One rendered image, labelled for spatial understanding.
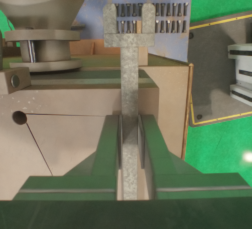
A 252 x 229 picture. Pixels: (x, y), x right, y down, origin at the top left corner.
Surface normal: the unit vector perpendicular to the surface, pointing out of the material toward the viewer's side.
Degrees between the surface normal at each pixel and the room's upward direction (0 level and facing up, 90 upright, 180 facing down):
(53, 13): 50
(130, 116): 0
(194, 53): 0
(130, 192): 0
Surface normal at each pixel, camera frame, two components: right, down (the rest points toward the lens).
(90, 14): 0.00, 0.29
